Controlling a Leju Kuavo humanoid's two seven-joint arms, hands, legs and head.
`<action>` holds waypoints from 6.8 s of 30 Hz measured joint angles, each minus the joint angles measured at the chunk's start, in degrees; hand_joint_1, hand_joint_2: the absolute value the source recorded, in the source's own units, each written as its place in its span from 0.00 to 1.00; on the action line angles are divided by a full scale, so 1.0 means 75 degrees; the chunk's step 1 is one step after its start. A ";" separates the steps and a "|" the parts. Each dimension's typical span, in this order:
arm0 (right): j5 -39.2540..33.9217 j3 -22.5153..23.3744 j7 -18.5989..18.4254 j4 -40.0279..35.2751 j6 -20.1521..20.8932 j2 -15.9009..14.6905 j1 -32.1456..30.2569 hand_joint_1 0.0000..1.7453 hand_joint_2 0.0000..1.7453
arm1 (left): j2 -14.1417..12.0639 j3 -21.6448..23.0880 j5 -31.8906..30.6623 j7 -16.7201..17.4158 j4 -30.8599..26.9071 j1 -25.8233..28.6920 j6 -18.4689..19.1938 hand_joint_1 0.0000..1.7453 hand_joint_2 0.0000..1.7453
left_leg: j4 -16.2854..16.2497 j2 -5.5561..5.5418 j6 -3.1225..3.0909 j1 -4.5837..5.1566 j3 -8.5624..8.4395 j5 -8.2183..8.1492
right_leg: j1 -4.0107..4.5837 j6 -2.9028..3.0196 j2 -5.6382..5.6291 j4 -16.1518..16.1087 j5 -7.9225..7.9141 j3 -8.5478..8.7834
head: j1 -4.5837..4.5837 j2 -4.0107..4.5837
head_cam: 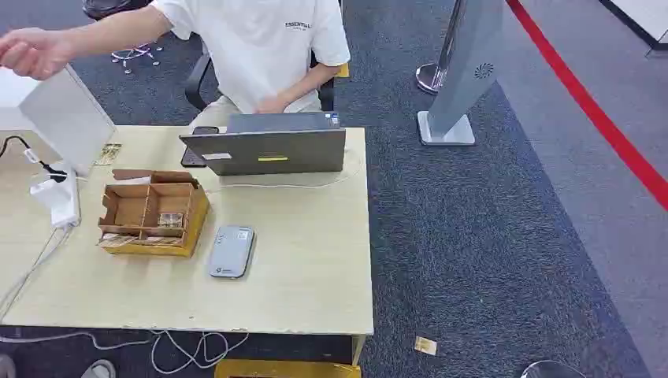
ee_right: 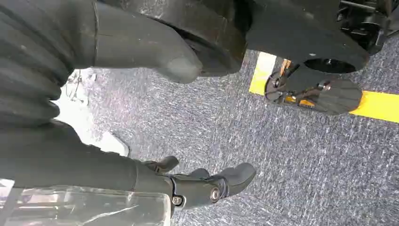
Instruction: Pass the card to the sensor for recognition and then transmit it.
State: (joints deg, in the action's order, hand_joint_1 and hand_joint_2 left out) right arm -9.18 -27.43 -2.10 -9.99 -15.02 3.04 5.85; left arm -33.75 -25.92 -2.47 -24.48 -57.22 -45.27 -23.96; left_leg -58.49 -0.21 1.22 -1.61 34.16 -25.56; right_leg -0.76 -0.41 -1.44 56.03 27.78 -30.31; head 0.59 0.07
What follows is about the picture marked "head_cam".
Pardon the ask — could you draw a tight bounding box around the chrome dome base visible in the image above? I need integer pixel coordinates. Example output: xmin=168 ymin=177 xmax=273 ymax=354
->
xmin=520 ymin=360 xmax=588 ymax=378

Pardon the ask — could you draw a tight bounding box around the chrome stanchion post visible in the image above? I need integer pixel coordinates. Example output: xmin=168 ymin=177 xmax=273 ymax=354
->
xmin=415 ymin=0 xmax=468 ymax=96

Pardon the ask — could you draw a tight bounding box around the looped white cable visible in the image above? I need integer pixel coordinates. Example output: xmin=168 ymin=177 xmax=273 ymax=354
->
xmin=0 ymin=329 xmax=251 ymax=376

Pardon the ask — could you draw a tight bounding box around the grey shoe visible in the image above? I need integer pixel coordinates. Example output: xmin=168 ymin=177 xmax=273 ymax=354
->
xmin=80 ymin=359 xmax=117 ymax=378

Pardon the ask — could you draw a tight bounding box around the chair with chrome base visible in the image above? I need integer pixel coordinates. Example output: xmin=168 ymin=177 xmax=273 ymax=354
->
xmin=81 ymin=0 xmax=165 ymax=75

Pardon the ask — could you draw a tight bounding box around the pale table leg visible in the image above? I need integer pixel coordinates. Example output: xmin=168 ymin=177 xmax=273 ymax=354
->
xmin=350 ymin=335 xmax=367 ymax=367

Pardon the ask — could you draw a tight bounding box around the yellow box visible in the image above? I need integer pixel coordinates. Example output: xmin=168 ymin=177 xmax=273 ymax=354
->
xmin=213 ymin=358 xmax=362 ymax=378

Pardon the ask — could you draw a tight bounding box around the white platform with black edge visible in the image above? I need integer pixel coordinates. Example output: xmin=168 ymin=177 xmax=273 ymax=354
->
xmin=599 ymin=0 xmax=668 ymax=54

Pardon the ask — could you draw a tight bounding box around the grey laptop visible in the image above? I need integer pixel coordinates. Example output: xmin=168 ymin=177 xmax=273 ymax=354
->
xmin=179 ymin=112 xmax=347 ymax=177

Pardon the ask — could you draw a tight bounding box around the black office chair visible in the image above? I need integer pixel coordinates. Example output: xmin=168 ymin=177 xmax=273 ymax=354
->
xmin=184 ymin=49 xmax=350 ymax=113

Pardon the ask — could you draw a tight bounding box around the white power strip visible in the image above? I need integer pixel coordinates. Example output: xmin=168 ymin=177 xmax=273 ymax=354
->
xmin=28 ymin=165 xmax=83 ymax=230

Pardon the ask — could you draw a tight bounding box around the person's left hand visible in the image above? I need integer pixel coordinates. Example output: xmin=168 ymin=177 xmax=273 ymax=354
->
xmin=253 ymin=95 xmax=291 ymax=115

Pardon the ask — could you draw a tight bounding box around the black smartphone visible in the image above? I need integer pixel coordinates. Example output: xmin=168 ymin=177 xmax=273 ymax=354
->
xmin=180 ymin=126 xmax=221 ymax=169

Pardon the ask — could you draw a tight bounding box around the black cable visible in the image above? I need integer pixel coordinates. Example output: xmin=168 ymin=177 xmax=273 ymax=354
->
xmin=0 ymin=135 xmax=69 ymax=184

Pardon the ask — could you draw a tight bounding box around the person's right hand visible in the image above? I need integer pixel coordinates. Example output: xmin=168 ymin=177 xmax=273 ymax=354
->
xmin=0 ymin=28 xmax=72 ymax=81

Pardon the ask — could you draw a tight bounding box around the white flat panel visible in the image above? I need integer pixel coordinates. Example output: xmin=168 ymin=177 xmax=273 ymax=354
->
xmin=0 ymin=65 xmax=117 ymax=178

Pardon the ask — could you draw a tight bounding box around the wooden card box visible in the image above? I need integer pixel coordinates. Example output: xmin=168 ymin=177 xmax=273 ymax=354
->
xmin=97 ymin=168 xmax=211 ymax=259

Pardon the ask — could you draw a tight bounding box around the grey kiosk stand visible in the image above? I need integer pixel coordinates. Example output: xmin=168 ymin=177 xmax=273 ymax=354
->
xmin=417 ymin=0 xmax=505 ymax=147

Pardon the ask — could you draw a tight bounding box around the grey power bank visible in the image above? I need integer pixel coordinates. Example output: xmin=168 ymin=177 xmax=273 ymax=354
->
xmin=208 ymin=224 xmax=256 ymax=280

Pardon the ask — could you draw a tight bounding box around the person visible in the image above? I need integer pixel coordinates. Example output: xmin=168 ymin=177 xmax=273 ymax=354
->
xmin=0 ymin=0 xmax=351 ymax=129

